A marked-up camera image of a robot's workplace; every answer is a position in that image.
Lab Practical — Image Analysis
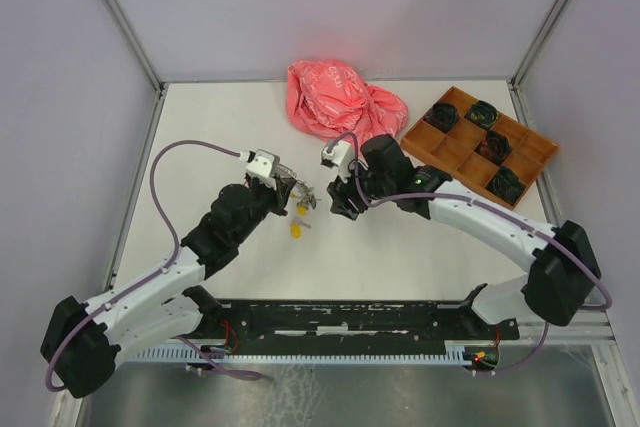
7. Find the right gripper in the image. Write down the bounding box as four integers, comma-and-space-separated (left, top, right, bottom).
326, 157, 394, 222

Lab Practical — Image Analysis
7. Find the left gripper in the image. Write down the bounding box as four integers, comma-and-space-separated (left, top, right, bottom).
233, 172, 296, 244

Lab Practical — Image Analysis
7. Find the key with yellow tag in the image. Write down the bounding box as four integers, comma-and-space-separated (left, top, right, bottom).
290, 216, 311, 239

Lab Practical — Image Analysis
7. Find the metal keyring with keys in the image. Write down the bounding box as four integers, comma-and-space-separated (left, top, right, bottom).
278, 165, 318, 217

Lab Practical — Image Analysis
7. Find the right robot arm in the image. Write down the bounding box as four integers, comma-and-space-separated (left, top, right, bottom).
321, 133, 602, 338

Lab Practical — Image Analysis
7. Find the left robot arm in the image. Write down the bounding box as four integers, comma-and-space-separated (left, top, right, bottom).
40, 178, 296, 398

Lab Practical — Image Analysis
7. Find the pink crumpled cloth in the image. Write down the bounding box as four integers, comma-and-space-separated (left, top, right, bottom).
285, 60, 409, 144

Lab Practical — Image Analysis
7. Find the black roll top left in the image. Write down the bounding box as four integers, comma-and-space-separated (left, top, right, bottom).
423, 102, 459, 133

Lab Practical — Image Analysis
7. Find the black roll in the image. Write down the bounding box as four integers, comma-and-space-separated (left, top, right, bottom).
465, 100, 500, 130
486, 166, 525, 205
423, 102, 459, 133
475, 130, 512, 165

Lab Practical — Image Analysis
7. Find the wooden compartment tray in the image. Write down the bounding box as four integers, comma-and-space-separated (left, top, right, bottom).
400, 87, 558, 209

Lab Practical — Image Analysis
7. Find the black roll middle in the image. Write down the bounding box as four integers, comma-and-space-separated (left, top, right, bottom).
475, 130, 512, 165

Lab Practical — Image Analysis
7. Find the black roll bottom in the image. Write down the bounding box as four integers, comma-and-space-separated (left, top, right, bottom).
486, 166, 525, 205

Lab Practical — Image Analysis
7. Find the black roll top right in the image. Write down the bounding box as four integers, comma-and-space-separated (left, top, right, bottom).
465, 100, 500, 130

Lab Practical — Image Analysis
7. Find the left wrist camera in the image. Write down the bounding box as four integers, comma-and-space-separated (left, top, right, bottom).
245, 149, 280, 189

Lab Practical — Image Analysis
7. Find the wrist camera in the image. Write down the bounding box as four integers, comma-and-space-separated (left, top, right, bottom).
245, 149, 280, 189
321, 140, 355, 182

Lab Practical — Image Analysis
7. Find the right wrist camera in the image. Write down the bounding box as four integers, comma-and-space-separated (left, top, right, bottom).
321, 140, 355, 182

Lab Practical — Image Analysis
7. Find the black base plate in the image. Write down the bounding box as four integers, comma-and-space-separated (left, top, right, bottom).
186, 299, 520, 355

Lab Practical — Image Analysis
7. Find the white cable duct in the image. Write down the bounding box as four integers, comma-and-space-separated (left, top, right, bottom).
129, 338, 476, 364

